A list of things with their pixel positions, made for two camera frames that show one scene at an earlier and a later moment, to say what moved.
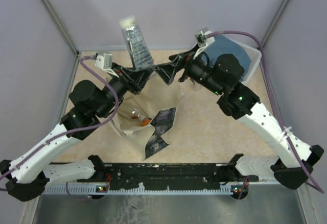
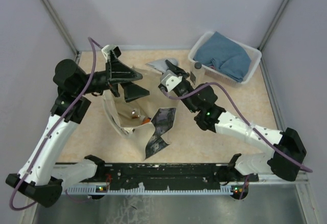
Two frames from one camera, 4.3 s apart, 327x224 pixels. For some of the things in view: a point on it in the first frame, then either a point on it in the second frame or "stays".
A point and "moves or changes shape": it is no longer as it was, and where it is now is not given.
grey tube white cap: [140, 53] moves or changes shape
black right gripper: [167, 71] → [177, 70]
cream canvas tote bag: [146, 117] stays
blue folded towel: [222, 45] stays
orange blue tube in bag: [145, 122] stays
